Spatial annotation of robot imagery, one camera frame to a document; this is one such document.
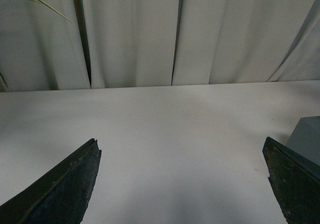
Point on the gray base block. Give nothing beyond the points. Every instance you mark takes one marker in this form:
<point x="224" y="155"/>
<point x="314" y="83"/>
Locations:
<point x="305" y="139"/>

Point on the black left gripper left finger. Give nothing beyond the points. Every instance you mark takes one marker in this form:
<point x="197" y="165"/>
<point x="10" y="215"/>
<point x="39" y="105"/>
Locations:
<point x="60" y="196"/>

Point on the white curtain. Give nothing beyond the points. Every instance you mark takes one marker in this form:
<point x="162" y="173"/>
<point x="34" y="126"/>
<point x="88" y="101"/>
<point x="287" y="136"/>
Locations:
<point x="137" y="43"/>

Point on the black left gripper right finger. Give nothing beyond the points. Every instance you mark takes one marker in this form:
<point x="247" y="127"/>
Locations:
<point x="295" y="182"/>

